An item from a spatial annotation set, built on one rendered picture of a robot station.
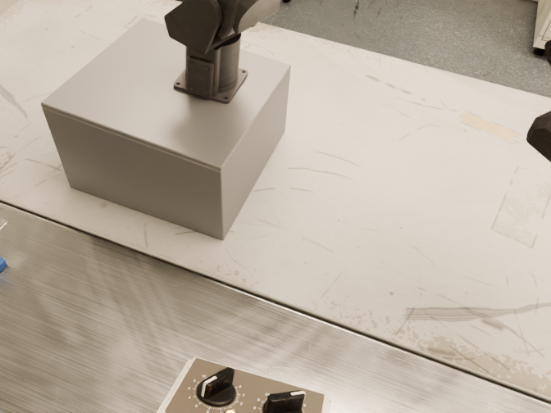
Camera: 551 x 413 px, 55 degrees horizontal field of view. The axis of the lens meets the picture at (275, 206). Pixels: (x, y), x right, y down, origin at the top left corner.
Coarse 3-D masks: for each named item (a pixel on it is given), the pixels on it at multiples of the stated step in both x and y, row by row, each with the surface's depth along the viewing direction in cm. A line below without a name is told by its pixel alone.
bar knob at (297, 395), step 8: (288, 392) 42; (296, 392) 42; (304, 392) 43; (272, 400) 41; (280, 400) 41; (288, 400) 42; (296, 400) 42; (264, 408) 42; (272, 408) 41; (280, 408) 42; (288, 408) 42; (296, 408) 42
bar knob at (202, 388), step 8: (232, 368) 44; (216, 376) 43; (224, 376) 43; (232, 376) 43; (200, 384) 43; (208, 384) 42; (216, 384) 42; (224, 384) 43; (232, 384) 44; (200, 392) 43; (208, 392) 42; (216, 392) 42; (224, 392) 43; (232, 392) 43; (208, 400) 42; (216, 400) 42; (224, 400) 42; (232, 400) 43
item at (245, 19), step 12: (216, 0) 48; (228, 0) 47; (240, 0) 46; (252, 0) 46; (264, 0) 47; (276, 0) 51; (228, 12) 48; (240, 12) 47; (252, 12) 48; (264, 12) 50; (228, 24) 48; (240, 24) 48; (252, 24) 50; (216, 36) 51
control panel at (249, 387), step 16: (192, 368) 46; (208, 368) 46; (224, 368) 46; (192, 384) 44; (240, 384) 45; (256, 384) 45; (272, 384) 46; (288, 384) 46; (176, 400) 42; (192, 400) 42; (240, 400) 43; (256, 400) 43; (304, 400) 44; (320, 400) 45
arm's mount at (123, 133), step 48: (144, 48) 62; (48, 96) 54; (96, 96) 55; (144, 96) 56; (192, 96) 57; (240, 96) 58; (96, 144) 55; (144, 144) 52; (192, 144) 52; (240, 144) 54; (96, 192) 61; (144, 192) 58; (192, 192) 55; (240, 192) 59
